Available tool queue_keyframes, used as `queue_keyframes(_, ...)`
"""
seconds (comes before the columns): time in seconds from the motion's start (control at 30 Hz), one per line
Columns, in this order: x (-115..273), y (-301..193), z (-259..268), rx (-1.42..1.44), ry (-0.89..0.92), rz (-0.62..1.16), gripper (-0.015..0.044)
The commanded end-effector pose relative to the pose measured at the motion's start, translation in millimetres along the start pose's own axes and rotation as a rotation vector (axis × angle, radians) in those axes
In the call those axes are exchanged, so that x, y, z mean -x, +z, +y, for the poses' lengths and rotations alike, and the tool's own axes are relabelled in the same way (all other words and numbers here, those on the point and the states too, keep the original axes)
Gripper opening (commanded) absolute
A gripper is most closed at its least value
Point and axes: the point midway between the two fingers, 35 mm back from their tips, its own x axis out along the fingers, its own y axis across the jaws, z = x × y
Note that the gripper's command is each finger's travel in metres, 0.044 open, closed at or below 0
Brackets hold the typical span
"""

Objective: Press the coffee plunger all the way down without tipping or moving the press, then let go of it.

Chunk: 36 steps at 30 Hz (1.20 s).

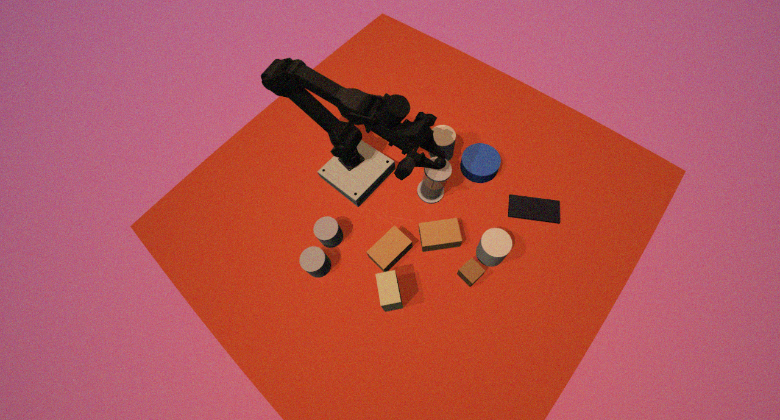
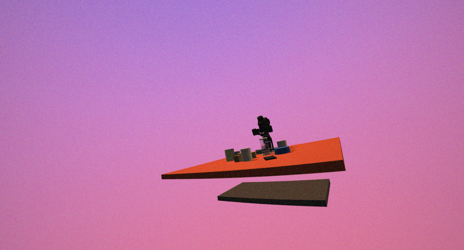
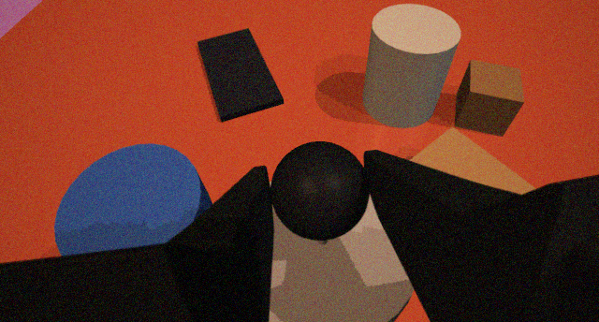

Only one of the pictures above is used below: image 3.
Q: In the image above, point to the grey cylinder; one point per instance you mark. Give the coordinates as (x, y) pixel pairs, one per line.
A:
(411, 50)

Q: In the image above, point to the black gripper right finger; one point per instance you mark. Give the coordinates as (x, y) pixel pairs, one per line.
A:
(475, 253)

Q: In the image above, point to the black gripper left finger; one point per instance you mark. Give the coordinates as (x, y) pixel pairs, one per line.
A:
(218, 269)

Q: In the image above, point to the tan rectangular block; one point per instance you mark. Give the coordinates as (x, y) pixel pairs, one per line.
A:
(456, 154)

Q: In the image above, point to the brown cube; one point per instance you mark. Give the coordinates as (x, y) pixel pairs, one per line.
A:
(489, 98)

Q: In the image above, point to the black flat rectangular slab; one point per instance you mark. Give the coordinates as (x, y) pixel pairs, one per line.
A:
(240, 80)

